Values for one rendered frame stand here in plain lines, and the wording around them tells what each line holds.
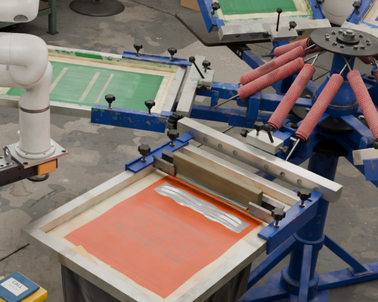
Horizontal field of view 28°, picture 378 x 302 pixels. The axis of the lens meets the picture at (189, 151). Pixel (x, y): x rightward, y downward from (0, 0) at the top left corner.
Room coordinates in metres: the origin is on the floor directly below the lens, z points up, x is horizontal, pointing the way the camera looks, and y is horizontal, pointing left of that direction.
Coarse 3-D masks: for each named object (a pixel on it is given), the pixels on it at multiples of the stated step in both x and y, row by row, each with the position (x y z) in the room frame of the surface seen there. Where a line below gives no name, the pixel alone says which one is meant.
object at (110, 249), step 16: (144, 192) 2.15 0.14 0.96; (192, 192) 2.18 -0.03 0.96; (112, 208) 2.04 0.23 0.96; (128, 208) 2.05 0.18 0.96; (160, 208) 2.06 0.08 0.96; (176, 208) 2.07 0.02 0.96; (96, 224) 1.94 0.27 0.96; (80, 240) 1.85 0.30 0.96; (96, 240) 1.86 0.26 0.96; (112, 240) 1.86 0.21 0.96; (96, 256) 1.78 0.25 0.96; (112, 256) 1.78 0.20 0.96
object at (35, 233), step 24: (144, 168) 2.25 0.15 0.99; (216, 168) 2.33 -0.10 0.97; (240, 168) 2.31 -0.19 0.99; (96, 192) 2.07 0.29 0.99; (264, 192) 2.21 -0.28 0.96; (288, 192) 2.18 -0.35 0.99; (48, 216) 1.91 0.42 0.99; (72, 216) 1.96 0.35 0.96; (48, 240) 1.79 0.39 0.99; (264, 240) 1.89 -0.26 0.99; (72, 264) 1.70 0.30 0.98; (96, 264) 1.70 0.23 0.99; (240, 264) 1.77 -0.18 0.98; (120, 288) 1.60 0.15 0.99; (192, 288) 1.63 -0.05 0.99; (216, 288) 1.67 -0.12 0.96
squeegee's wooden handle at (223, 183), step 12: (180, 156) 2.24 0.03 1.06; (180, 168) 2.23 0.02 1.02; (192, 168) 2.20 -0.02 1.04; (204, 168) 2.17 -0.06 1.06; (204, 180) 2.17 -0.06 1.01; (216, 180) 2.14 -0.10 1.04; (228, 180) 2.11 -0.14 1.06; (240, 180) 2.12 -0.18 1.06; (228, 192) 2.11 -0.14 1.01; (240, 192) 2.08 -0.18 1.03; (252, 192) 2.06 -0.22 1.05
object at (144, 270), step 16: (224, 208) 2.10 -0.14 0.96; (192, 224) 1.99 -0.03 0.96; (208, 224) 2.00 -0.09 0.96; (256, 224) 2.02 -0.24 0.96; (224, 240) 1.92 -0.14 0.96; (128, 256) 1.79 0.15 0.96; (144, 256) 1.80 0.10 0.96; (208, 256) 1.83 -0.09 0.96; (128, 272) 1.72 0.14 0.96; (144, 272) 1.73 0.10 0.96; (160, 272) 1.73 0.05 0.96; (176, 272) 1.74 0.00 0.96; (192, 272) 1.75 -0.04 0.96; (160, 288) 1.66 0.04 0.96; (176, 288) 1.67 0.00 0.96
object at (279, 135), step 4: (276, 132) 2.51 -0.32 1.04; (280, 132) 2.51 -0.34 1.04; (272, 136) 2.48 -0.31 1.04; (276, 136) 2.48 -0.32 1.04; (280, 136) 2.49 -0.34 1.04; (284, 136) 2.49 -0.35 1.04; (288, 136) 2.49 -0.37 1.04; (284, 140) 2.46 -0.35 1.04; (288, 140) 2.48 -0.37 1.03; (284, 144) 2.46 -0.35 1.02; (288, 144) 2.49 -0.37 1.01; (268, 152) 2.37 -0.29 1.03
